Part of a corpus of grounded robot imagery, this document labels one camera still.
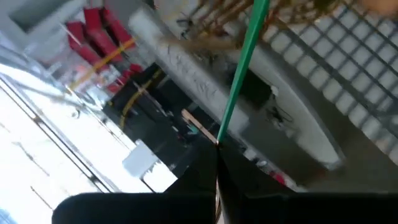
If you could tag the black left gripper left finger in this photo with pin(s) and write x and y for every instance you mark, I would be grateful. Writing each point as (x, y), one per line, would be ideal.
(202, 180)

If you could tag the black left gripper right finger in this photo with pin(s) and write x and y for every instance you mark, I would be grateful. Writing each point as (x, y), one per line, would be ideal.
(233, 183)

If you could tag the gold utensils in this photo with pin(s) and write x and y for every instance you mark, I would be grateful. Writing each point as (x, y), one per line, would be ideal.
(214, 21)

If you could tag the grey plastic silverware basket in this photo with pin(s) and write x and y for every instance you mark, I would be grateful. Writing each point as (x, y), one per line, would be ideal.
(192, 71)

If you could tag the white box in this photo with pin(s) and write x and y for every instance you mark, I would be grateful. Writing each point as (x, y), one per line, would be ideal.
(140, 158)

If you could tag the red plastic bin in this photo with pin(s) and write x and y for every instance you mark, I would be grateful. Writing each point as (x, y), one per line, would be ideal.
(105, 31)
(84, 46)

